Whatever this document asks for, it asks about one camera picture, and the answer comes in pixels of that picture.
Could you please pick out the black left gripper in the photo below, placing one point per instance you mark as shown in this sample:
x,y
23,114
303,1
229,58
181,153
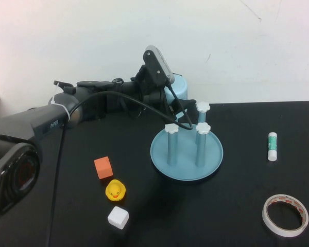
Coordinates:
x,y
146,90

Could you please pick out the light blue plastic cup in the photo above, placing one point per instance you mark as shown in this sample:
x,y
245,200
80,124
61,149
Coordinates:
x,y
180,88

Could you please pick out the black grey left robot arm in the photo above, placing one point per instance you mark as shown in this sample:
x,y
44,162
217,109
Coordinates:
x,y
15,126

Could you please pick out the blue cup stand white caps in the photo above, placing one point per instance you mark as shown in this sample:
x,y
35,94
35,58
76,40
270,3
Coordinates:
x,y
188,154

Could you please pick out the white green glue stick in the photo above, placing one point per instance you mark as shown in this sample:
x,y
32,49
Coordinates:
x,y
272,146

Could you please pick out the orange foam cube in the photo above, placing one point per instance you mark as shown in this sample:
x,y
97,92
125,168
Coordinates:
x,y
103,168

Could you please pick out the white zip tie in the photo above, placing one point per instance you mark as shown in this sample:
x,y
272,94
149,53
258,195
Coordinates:
x,y
66,112

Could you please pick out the yellow rubber duck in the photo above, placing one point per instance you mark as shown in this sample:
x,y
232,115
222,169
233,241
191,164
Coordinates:
x,y
115,191

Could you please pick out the white foam cube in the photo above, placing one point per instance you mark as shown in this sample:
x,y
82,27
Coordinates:
x,y
118,218

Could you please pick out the white double-sided tape roll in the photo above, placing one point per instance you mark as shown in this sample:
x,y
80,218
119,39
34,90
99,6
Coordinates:
x,y
266,218

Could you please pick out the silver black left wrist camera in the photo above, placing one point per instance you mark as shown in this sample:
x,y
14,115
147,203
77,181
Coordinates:
x,y
157,64

